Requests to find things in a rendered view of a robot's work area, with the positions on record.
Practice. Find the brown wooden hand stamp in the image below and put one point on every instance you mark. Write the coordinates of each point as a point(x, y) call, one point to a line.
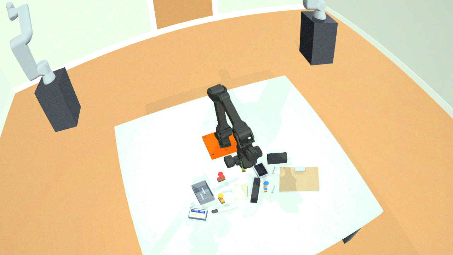
point(220, 197)

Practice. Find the orange and red rubber stamp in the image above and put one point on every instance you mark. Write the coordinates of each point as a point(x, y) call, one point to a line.
point(221, 177)

